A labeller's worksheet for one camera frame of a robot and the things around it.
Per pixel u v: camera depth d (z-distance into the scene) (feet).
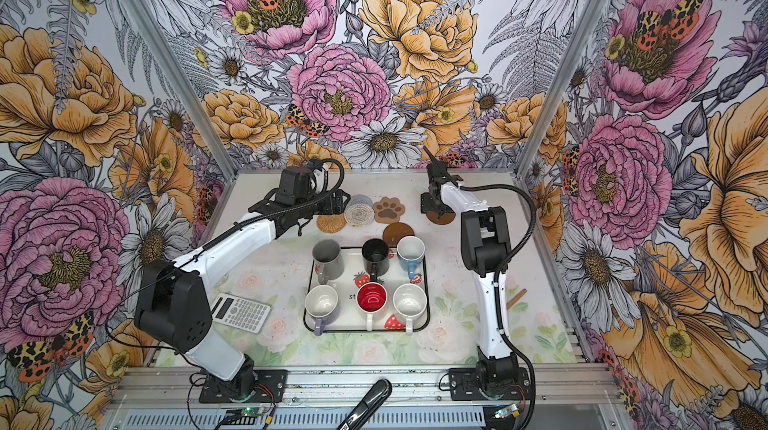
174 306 1.48
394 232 3.48
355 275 3.08
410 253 3.08
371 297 2.86
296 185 2.21
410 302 2.85
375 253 3.06
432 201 3.06
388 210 3.58
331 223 3.46
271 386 2.42
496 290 2.06
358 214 3.53
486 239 2.06
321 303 2.83
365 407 2.21
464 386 2.42
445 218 3.59
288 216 2.07
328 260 3.06
